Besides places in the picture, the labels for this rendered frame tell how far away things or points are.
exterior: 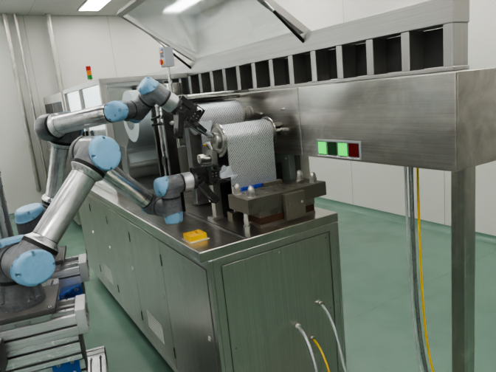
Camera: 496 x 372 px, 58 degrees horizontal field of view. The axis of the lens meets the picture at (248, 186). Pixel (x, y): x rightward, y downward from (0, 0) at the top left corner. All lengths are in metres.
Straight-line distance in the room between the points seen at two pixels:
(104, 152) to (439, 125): 1.07
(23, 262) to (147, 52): 6.45
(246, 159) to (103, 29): 5.83
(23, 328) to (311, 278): 1.10
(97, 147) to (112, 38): 6.09
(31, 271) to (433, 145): 1.29
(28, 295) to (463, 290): 1.50
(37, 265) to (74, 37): 6.14
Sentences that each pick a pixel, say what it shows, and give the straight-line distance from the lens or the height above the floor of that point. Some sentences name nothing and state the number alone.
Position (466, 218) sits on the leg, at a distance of 1.71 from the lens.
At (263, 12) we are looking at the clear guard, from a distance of 1.98.
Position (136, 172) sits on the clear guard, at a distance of 2.84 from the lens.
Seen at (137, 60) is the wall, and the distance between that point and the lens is 7.65.
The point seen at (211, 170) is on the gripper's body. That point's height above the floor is 1.14.
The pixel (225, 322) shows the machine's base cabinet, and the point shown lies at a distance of 1.76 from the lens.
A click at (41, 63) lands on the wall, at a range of 7.32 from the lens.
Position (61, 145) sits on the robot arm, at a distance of 2.08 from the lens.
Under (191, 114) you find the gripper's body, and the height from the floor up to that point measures 1.37.
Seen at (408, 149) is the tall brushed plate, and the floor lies 1.20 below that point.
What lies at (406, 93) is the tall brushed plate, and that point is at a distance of 1.57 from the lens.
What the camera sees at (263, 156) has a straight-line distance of 1.99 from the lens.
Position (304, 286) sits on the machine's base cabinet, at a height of 0.63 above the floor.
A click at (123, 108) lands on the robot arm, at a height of 1.43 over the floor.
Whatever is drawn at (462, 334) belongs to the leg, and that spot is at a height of 0.50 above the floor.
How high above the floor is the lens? 1.44
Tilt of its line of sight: 12 degrees down
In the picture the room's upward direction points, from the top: 6 degrees counter-clockwise
